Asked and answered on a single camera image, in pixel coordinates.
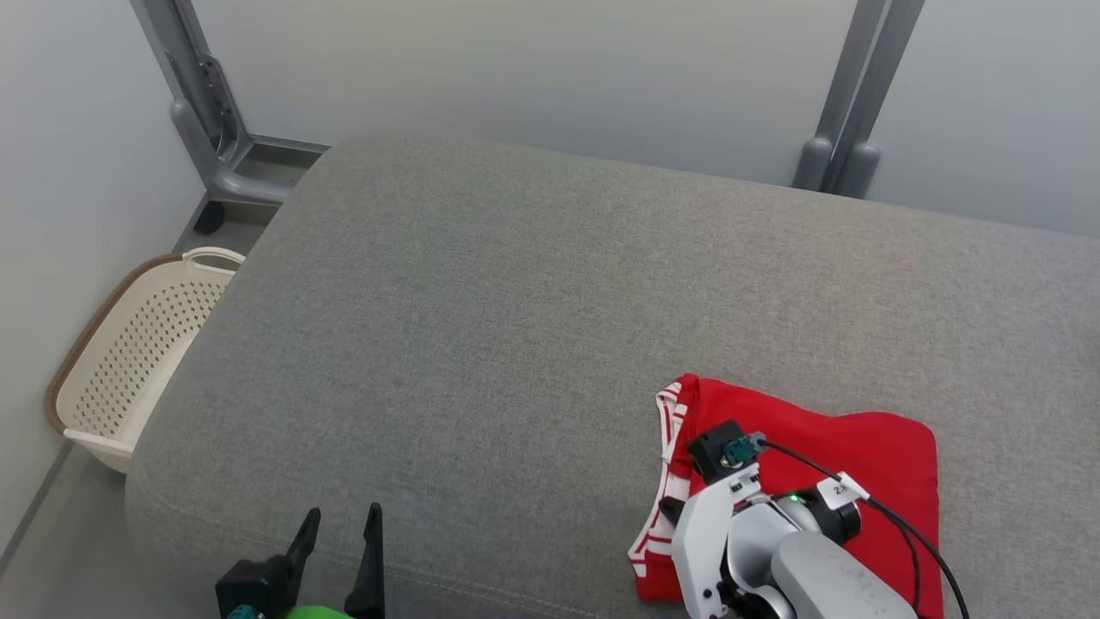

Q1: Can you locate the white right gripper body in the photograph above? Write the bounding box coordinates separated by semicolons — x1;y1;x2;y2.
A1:
671;463;764;619

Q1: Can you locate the grey metal frame with bracket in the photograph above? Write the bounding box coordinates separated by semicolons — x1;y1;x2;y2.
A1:
129;0;332;207

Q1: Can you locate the black right camera cable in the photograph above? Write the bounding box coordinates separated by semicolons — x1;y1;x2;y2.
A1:
756;438;972;619

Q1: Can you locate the teal right camera connector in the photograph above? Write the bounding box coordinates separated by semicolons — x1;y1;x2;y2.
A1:
723;432;768;468

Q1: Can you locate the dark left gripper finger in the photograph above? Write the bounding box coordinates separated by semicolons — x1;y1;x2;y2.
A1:
286;506;322;587
345;502;386;619

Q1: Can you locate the white printed cable label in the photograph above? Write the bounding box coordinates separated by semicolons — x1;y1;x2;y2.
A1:
814;472;871;513

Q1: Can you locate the red jersey with white sleeves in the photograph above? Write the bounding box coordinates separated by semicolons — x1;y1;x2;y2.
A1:
687;376;944;619

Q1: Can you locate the cream perforated laundry basket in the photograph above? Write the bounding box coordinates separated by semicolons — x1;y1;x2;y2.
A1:
45;247;248;475

